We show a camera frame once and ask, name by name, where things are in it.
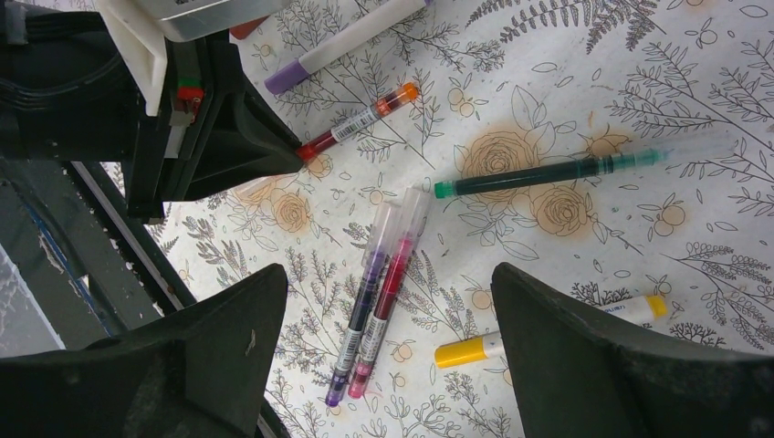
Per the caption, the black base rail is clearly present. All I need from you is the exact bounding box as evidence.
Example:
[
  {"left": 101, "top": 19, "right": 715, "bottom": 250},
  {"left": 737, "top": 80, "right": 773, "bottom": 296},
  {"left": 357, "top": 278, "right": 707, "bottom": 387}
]
[{"left": 1, "top": 161, "right": 194, "bottom": 358}]

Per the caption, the dark purple gel pen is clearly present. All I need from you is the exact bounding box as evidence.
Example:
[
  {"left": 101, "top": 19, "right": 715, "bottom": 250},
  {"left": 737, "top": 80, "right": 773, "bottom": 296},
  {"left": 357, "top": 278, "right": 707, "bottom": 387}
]
[{"left": 325, "top": 202, "right": 402, "bottom": 407}]

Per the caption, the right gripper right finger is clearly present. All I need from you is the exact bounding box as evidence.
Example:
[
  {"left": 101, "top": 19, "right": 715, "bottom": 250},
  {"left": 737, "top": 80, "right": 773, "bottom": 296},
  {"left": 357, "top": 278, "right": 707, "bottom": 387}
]
[{"left": 491, "top": 263, "right": 773, "bottom": 437}]

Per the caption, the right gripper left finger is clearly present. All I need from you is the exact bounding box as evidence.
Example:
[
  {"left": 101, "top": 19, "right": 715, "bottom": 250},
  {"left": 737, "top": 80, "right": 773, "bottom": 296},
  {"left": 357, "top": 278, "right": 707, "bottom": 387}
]
[{"left": 1, "top": 264, "right": 288, "bottom": 437}]

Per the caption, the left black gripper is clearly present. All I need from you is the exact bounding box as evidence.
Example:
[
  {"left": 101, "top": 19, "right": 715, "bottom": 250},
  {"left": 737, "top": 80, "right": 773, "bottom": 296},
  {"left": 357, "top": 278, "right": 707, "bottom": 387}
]
[{"left": 1, "top": 3, "right": 236, "bottom": 218}]

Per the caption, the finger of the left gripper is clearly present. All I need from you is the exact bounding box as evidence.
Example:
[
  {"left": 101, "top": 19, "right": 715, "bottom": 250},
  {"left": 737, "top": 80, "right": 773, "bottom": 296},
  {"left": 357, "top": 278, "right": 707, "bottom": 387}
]
[{"left": 181, "top": 78, "right": 302, "bottom": 201}]

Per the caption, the red gel pen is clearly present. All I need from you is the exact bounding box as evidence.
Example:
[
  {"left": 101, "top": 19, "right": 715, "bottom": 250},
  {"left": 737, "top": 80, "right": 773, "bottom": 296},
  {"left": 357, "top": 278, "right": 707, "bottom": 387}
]
[{"left": 296, "top": 82, "right": 419, "bottom": 162}]

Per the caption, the green black pen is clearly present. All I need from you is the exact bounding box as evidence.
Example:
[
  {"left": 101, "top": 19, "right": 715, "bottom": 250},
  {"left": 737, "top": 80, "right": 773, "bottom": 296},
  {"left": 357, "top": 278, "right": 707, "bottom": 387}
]
[{"left": 433, "top": 131, "right": 736, "bottom": 200}]

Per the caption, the yellow cap white marker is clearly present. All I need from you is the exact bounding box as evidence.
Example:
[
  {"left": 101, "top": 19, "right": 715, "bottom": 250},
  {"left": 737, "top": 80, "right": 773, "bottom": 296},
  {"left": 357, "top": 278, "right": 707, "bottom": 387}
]
[{"left": 434, "top": 296, "right": 667, "bottom": 369}]

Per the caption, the brown cap white marker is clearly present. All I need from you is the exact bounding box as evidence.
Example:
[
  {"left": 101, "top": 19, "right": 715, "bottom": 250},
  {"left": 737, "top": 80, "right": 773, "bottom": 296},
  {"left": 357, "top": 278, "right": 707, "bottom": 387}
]
[{"left": 229, "top": 16, "right": 268, "bottom": 40}]

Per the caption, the floral table mat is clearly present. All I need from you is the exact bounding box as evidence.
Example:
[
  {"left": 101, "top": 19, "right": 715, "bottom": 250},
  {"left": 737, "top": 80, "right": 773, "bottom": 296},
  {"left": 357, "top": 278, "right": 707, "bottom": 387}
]
[{"left": 149, "top": 1, "right": 773, "bottom": 437}]

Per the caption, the purple cap white marker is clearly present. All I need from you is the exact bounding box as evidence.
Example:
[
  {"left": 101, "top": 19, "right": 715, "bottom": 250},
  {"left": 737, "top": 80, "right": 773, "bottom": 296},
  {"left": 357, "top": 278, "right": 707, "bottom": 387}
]
[{"left": 264, "top": 0, "right": 431, "bottom": 95}]

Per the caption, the pink gel pen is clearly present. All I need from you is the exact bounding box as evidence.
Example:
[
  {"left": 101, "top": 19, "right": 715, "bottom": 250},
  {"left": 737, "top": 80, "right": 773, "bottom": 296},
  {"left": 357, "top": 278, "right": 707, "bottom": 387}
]
[{"left": 348, "top": 187, "right": 432, "bottom": 399}]

